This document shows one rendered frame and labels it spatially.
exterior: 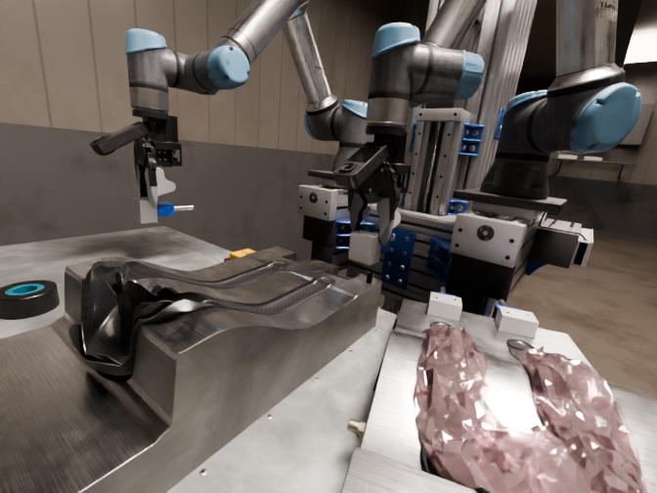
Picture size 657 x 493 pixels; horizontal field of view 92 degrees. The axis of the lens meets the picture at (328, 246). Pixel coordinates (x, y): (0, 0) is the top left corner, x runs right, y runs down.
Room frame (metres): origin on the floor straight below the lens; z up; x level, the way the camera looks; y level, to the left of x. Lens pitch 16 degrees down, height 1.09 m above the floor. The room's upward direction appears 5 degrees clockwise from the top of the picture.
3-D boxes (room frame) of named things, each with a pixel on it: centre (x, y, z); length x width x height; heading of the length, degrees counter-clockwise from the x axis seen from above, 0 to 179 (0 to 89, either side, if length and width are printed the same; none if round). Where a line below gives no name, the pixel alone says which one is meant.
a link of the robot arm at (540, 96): (0.81, -0.45, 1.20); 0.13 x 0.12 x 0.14; 12
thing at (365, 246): (0.62, -0.10, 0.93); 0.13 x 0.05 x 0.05; 142
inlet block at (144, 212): (0.77, 0.41, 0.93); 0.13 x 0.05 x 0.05; 138
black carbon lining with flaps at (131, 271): (0.40, 0.13, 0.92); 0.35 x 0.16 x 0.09; 145
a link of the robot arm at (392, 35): (0.61, -0.08, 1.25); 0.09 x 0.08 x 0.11; 102
